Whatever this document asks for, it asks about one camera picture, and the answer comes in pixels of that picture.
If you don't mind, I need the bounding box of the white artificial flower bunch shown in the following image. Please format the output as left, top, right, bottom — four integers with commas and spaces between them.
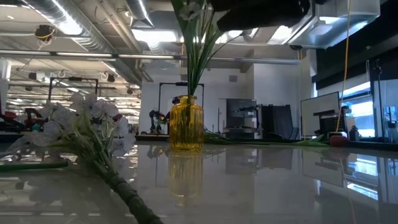
170, 0, 243, 98
6, 93, 164, 224

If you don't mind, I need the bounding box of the yellow ribbed glass vase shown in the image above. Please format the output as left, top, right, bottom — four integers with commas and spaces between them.
169, 95, 205, 152

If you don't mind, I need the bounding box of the black shelf cabinet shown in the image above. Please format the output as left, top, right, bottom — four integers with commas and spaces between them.
225, 98, 259, 139

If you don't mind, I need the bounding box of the white board screen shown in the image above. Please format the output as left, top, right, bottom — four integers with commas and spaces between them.
300, 91, 341, 138

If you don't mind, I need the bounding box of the black standing panel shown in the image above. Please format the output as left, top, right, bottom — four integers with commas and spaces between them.
261, 104, 301, 140

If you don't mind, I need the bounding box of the thin black light stand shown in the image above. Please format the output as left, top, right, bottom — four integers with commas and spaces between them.
371, 58, 386, 138

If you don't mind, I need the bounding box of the long ceiling pipe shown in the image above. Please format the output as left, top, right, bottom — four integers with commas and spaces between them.
0, 49, 302, 65

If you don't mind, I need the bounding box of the rectangular silver vent duct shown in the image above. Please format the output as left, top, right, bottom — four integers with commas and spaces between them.
287, 0, 381, 50

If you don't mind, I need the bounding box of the yellow hanging cable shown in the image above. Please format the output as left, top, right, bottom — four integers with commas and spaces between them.
335, 0, 352, 133

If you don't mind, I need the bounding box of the small silver ceiling duct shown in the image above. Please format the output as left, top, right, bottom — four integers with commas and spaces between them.
126, 0, 155, 28

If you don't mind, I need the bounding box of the black background gantry frame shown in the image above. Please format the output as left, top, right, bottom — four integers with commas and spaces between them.
158, 82, 205, 110

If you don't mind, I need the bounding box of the large silver ceiling duct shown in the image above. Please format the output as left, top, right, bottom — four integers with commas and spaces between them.
24, 0, 144, 85

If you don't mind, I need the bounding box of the yellow ceiling cable reel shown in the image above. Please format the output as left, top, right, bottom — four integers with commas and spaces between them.
34, 24, 56, 43

